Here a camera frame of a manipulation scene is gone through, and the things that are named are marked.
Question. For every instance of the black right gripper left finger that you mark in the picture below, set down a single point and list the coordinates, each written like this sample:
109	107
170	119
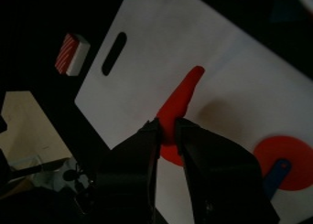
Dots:
130	172

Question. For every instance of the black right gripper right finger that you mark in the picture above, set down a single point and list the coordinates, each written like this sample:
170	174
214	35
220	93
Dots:
224	179

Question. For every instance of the red chili pepper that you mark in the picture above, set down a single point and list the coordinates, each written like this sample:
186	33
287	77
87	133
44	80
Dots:
180	102

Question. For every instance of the red round plate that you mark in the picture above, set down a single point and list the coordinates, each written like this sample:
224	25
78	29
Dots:
285	160

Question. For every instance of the white plastic cutting board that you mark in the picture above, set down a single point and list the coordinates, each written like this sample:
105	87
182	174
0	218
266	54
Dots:
192	66

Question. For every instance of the red striped white block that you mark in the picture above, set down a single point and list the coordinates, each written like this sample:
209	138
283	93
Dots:
73	54

